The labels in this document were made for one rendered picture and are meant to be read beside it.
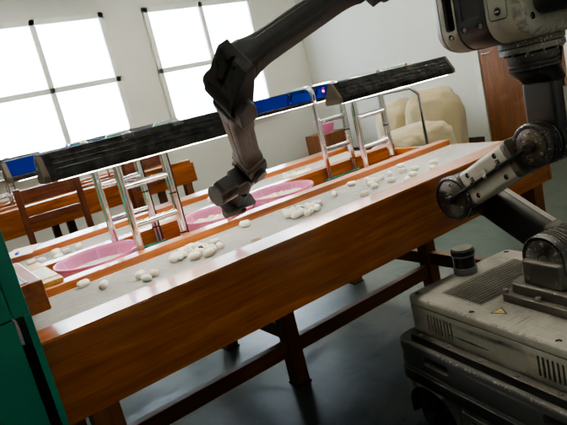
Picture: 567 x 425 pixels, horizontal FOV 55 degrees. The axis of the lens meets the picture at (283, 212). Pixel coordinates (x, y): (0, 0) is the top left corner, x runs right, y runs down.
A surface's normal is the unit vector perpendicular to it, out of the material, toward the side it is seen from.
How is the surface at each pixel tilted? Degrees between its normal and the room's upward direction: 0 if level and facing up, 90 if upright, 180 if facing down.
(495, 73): 90
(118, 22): 90
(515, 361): 87
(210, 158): 90
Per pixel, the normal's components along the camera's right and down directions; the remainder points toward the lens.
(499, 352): -0.81, 0.29
